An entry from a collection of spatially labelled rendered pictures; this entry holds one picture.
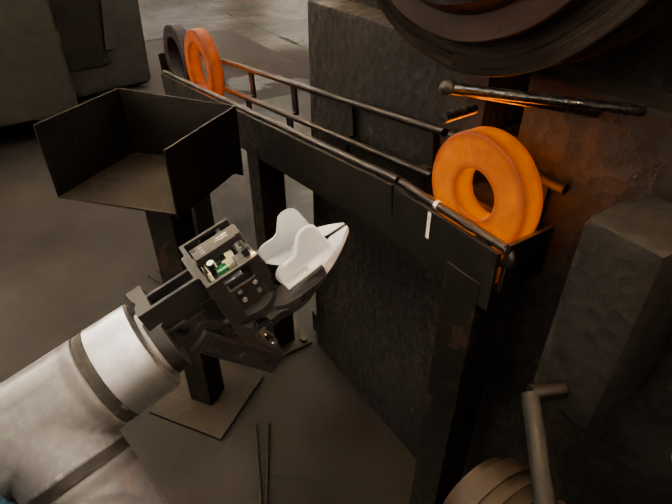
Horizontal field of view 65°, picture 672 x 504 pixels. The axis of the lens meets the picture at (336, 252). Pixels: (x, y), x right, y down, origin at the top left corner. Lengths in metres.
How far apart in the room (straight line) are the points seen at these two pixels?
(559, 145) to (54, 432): 0.57
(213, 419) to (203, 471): 0.13
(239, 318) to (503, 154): 0.33
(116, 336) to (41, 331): 1.25
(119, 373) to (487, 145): 0.44
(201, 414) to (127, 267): 0.70
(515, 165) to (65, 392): 0.48
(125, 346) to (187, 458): 0.84
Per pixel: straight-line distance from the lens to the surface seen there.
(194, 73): 1.50
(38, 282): 1.92
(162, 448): 1.32
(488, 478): 0.63
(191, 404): 1.37
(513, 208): 0.62
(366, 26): 0.90
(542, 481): 0.59
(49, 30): 2.86
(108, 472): 0.49
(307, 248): 0.50
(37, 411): 0.49
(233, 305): 0.47
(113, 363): 0.47
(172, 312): 0.47
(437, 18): 0.60
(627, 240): 0.52
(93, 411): 0.49
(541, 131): 0.67
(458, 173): 0.67
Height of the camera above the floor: 1.05
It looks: 36 degrees down
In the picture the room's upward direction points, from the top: straight up
